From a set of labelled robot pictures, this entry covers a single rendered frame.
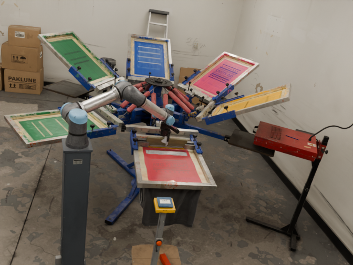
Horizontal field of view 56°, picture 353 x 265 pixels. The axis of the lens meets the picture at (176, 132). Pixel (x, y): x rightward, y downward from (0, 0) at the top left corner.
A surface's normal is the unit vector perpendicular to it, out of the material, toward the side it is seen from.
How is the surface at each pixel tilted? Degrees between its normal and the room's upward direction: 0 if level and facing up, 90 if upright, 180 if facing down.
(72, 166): 90
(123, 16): 90
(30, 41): 90
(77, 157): 90
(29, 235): 0
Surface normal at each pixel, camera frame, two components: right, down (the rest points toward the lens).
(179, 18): 0.18, 0.44
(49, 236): 0.16, -0.90
